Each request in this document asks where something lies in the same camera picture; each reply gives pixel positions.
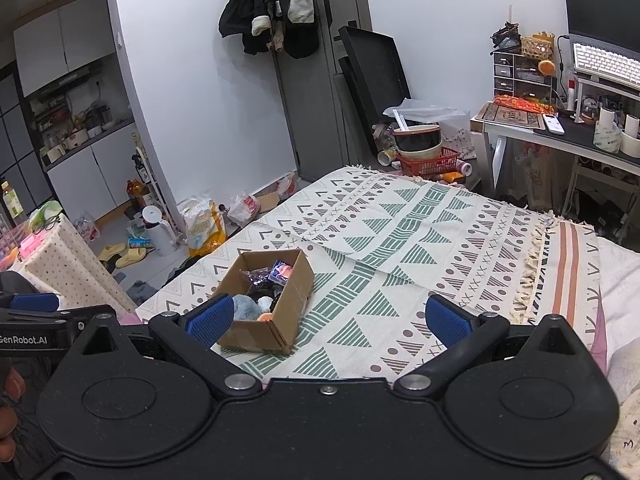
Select black and white felt patch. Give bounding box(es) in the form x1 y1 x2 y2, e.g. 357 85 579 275
248 281 284 302

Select black beaded bow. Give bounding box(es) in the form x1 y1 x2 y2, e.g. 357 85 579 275
241 268 272 288

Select blue pink tissue pack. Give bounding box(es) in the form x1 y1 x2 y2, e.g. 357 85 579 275
268 260 293 287

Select person's left hand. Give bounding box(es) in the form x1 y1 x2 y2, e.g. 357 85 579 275
0 368 26 463

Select dotted cream cloth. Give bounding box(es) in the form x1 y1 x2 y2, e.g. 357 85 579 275
11 214 136 318

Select grey fluffy plush toy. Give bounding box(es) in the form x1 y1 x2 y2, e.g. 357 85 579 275
233 295 262 321

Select white small plush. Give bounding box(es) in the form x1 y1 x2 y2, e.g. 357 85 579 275
256 296 273 313

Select brown cardboard box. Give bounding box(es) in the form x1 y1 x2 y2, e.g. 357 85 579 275
216 249 314 354

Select yellow slippers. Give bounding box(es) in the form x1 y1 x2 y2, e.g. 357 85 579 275
98 243 146 269

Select yellow pet food bag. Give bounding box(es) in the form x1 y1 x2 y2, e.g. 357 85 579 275
178 196 227 257

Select white thermos jug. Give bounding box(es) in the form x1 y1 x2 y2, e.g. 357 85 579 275
142 206 176 257

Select patterned white green blanket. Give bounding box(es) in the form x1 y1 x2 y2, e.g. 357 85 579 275
137 167 600 380

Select white red plastic bag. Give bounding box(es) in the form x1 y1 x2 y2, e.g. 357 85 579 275
227 194 262 228

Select pink bed sheet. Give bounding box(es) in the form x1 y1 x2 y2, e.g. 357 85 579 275
591 237 639 479

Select red plastic basket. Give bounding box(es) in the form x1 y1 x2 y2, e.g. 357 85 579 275
397 148 459 178

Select black and cream bowl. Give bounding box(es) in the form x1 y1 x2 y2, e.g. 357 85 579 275
393 124 442 160

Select white desk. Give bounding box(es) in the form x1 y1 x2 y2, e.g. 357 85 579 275
471 102 639 243

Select white tape rolls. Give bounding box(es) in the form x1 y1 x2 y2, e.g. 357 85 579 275
593 108 640 158

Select small drawer organizer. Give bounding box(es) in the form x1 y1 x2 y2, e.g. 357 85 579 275
491 51 554 104

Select black flat panel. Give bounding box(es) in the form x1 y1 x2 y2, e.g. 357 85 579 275
338 26 411 155

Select white keyboard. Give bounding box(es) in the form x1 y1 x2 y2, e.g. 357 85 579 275
573 44 640 90

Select hanging black jacket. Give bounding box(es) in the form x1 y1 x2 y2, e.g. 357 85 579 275
218 0 319 60

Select black computer monitor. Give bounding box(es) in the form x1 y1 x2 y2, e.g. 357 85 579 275
565 0 640 52

